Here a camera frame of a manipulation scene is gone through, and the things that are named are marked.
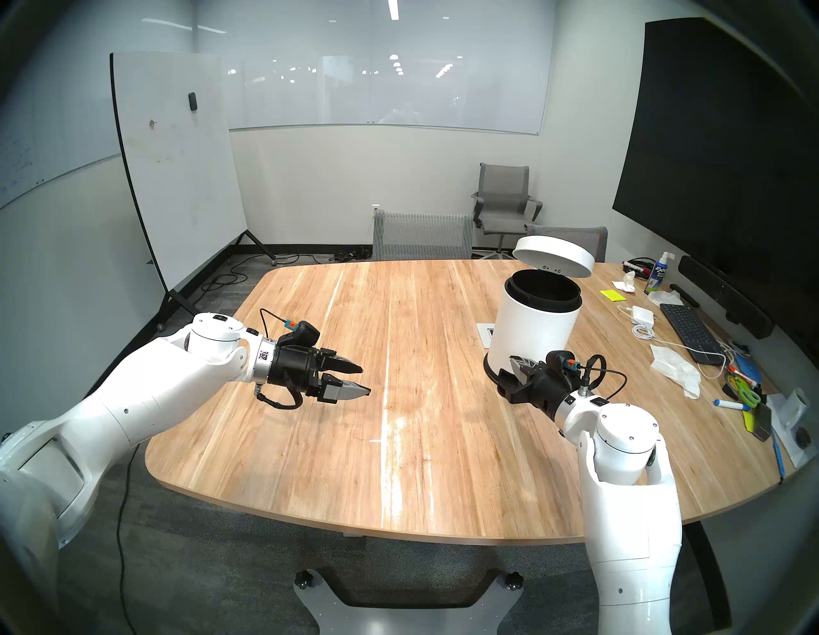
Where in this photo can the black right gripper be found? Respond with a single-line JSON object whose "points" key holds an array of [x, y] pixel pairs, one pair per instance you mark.
{"points": [[544, 387]]}

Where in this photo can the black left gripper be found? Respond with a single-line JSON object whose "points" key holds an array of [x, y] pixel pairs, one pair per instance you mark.
{"points": [[297, 371]]}

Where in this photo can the white pedal trash can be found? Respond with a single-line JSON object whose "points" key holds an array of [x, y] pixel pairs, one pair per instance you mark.
{"points": [[537, 307]]}

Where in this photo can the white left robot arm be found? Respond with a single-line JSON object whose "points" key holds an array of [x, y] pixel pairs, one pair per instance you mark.
{"points": [[128, 397]]}

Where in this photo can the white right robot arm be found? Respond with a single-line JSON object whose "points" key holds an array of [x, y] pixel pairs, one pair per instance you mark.
{"points": [[630, 499]]}

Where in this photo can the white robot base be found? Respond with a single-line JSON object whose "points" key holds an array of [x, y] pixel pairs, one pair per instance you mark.
{"points": [[409, 614]]}

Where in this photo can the small crumpled white tissue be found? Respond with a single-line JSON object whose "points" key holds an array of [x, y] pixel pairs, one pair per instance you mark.
{"points": [[626, 281]]}

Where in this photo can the large crumpled white tissue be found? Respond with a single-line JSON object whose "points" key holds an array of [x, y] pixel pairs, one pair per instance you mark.
{"points": [[675, 368]]}

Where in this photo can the flat white tissue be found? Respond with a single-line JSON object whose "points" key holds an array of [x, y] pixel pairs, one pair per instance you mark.
{"points": [[665, 297]]}

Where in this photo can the grey table outlet panel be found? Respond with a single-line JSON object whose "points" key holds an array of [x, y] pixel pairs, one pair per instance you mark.
{"points": [[484, 334]]}

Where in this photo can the yellow sticky notes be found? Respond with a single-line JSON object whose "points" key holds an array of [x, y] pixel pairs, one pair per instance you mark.
{"points": [[613, 295]]}

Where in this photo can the white power adapter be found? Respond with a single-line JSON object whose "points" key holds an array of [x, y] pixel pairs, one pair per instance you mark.
{"points": [[642, 315]]}

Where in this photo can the grey fabric-back chair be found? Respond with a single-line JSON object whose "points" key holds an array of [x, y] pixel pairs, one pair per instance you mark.
{"points": [[585, 237]]}

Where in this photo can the grey mesh-back chair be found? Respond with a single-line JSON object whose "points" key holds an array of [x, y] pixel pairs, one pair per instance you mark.
{"points": [[422, 237]]}

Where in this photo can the bundle of whiteboard markers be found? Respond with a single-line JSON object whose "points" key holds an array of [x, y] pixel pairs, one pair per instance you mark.
{"points": [[636, 264]]}

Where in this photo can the whiteboard cleaner spray bottle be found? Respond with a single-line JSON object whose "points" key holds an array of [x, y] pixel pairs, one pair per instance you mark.
{"points": [[657, 278]]}

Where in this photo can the black keyboard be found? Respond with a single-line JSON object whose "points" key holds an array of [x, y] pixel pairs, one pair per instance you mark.
{"points": [[691, 329]]}

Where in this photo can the grey swivel office chair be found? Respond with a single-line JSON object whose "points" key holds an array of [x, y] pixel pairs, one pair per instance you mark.
{"points": [[502, 192]]}

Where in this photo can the blue capped marker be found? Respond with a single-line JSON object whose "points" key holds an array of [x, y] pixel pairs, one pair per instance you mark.
{"points": [[729, 404]]}

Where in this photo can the black video soundbar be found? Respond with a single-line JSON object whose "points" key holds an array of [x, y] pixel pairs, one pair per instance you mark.
{"points": [[723, 294]]}

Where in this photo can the blue flat pad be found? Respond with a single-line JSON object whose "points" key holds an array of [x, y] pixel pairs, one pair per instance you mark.
{"points": [[747, 370]]}

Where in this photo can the black and yellow block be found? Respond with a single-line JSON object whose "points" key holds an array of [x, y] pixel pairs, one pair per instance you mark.
{"points": [[760, 422]]}

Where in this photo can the blue pen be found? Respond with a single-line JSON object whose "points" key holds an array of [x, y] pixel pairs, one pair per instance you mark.
{"points": [[778, 454]]}

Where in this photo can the rolling whiteboard on stand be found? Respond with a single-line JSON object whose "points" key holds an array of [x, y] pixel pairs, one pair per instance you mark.
{"points": [[179, 160]]}

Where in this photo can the white mug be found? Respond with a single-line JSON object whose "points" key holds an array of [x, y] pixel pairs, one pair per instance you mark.
{"points": [[798, 406]]}

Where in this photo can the black round cap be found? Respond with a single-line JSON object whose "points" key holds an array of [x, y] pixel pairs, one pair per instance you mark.
{"points": [[803, 437]]}

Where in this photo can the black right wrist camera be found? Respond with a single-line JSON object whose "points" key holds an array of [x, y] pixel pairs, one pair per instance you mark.
{"points": [[563, 365]]}

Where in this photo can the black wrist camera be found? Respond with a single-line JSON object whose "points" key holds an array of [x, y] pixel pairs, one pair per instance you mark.
{"points": [[563, 365], [302, 333]]}

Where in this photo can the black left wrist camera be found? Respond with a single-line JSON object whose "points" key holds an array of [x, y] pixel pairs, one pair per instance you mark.
{"points": [[302, 333]]}

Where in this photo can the glass wall board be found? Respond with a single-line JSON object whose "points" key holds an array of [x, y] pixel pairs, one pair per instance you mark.
{"points": [[384, 77]]}

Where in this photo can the large black wall screen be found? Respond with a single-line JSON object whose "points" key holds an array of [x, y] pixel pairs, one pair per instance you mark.
{"points": [[716, 147]]}

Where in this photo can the wall whiteboard with handwriting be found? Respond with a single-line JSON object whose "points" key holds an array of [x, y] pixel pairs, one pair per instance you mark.
{"points": [[38, 147]]}

